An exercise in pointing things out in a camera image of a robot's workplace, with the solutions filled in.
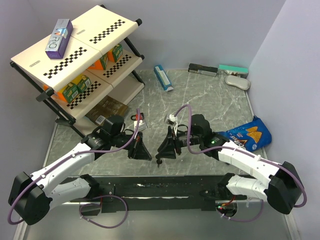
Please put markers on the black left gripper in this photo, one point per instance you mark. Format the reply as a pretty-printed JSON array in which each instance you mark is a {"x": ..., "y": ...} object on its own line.
[{"x": 137, "y": 150}]

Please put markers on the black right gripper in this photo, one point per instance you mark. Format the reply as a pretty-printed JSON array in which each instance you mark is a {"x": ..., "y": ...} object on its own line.
[{"x": 167, "y": 148}]

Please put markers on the small black key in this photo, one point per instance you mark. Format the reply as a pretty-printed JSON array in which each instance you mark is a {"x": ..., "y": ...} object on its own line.
[{"x": 159, "y": 162}]

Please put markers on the orange black padlock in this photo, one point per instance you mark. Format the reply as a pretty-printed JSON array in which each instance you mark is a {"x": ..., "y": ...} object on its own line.
[{"x": 135, "y": 117}]

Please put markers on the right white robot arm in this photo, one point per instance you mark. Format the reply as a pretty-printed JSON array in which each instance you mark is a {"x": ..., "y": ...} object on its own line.
[{"x": 277, "y": 184}]

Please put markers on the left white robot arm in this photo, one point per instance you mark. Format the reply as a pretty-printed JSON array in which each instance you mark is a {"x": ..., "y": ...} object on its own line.
[{"x": 33, "y": 195}]

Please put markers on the brown paper package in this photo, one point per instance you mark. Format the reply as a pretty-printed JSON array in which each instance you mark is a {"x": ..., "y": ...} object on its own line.
[{"x": 107, "y": 107}]

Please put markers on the blue long box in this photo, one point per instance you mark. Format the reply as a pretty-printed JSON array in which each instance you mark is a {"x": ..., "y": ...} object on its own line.
[{"x": 163, "y": 78}]

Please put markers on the green scrub daddy box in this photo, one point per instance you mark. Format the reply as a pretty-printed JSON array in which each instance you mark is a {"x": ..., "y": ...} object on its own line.
[
  {"x": 82, "y": 82},
  {"x": 68, "y": 93}
]

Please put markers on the blue chips bag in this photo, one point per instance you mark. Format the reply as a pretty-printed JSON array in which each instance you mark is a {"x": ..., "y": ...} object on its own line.
[{"x": 250, "y": 136}]

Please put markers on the black long box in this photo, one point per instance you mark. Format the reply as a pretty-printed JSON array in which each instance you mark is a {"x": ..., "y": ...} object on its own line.
[{"x": 202, "y": 70}]

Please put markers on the green Scrub Daddy box front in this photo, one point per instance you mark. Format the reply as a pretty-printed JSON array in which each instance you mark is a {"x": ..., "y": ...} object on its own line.
[{"x": 68, "y": 93}]

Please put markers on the orange green box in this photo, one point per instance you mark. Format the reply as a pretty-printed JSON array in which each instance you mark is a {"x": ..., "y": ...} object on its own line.
[
  {"x": 100, "y": 64},
  {"x": 115, "y": 53}
]

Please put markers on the teal white box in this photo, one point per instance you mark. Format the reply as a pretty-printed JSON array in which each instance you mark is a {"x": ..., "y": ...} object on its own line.
[{"x": 228, "y": 70}]

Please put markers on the grey oval case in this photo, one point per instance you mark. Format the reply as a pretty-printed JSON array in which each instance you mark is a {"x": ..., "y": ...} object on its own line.
[{"x": 239, "y": 82}]

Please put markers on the beige checkered shelf rack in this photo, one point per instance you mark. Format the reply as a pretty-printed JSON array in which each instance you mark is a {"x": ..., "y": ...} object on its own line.
[{"x": 95, "y": 32}]

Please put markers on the purple silver box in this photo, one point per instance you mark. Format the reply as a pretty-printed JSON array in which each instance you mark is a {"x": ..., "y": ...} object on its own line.
[{"x": 59, "y": 39}]

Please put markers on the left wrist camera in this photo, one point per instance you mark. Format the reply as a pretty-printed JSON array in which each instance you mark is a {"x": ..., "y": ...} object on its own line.
[{"x": 142, "y": 125}]

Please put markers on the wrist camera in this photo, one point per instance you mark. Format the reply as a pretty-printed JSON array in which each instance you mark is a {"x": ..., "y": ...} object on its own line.
[
  {"x": 171, "y": 120},
  {"x": 142, "y": 125}
]

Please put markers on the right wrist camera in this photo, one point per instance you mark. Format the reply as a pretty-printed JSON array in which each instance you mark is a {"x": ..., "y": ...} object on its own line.
[{"x": 171, "y": 120}]

